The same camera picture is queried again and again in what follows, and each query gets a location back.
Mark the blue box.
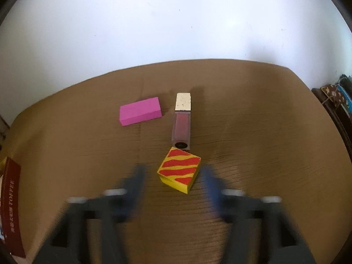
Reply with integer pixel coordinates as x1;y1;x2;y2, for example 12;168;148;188
337;74;352;116

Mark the pink block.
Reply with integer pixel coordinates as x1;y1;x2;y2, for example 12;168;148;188
119;97;162;127

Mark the dark red candy box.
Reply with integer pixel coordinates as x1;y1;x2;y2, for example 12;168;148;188
0;157;26;258

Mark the brown floral patterned cloth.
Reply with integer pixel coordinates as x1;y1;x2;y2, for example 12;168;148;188
320;85;344;105

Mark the pink lip gloss tube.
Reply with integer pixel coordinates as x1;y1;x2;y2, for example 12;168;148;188
171;92;192;150

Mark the yellow red striped block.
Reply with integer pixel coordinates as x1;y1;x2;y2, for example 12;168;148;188
157;147;201;194

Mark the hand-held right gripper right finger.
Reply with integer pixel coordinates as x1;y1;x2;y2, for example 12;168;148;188
202;165;317;264

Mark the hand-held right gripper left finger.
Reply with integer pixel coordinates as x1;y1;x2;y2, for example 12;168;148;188
34;165;146;264

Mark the dark wooden cabinet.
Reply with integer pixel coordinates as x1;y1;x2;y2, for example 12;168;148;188
311;86;352;160

